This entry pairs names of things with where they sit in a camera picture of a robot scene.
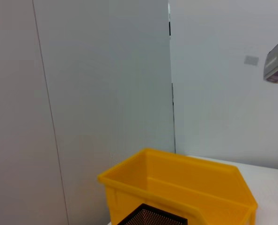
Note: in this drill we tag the yellow plastic bin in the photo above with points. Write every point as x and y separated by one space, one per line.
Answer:
188 187

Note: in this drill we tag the black mesh pen holder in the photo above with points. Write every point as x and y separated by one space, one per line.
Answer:
153 216

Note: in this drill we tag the grey wall socket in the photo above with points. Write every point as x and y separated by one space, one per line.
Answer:
251 60

